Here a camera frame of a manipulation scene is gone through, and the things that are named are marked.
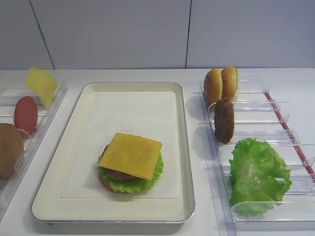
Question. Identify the orange cheese slice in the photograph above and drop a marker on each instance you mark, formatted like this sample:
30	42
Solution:
133	155

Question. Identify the brown meat patty in rack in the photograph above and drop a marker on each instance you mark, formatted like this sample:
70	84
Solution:
224	120

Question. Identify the green lettuce leaf on burger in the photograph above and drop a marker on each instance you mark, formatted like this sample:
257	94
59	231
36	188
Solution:
139	184

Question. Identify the brown meat patty on burger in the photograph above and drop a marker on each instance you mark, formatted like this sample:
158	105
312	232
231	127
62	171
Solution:
116	175

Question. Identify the green lettuce leaf in rack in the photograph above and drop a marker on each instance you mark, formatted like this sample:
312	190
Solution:
259	177

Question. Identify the yellow cheese slice in rack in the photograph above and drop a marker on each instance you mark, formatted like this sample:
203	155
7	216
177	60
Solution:
43	84

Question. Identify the red tomato slice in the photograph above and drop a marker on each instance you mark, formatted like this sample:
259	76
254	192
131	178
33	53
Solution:
25	116

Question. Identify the white paper tray liner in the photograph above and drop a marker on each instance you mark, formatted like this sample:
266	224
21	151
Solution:
151	115

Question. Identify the sesame bun half front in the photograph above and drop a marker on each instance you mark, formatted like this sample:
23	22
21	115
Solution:
213	86

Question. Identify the sesame bun half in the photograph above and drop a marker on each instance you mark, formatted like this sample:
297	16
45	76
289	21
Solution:
213	86
230	81

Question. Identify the bottom bun under burger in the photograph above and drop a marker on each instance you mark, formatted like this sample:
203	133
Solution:
106	182

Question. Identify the sesame bun half rear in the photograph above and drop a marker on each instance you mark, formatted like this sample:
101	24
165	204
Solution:
230	81

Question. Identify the right clear acrylic rack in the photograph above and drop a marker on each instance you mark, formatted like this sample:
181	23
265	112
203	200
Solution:
258	116

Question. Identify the clear acrylic rack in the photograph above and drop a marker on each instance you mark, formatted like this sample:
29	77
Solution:
8	98
258	116

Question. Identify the cream metal serving tray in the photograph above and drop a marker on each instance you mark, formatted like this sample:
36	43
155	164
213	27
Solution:
119	208

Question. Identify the left clear acrylic rack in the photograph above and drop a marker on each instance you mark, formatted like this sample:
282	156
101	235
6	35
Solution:
8	98

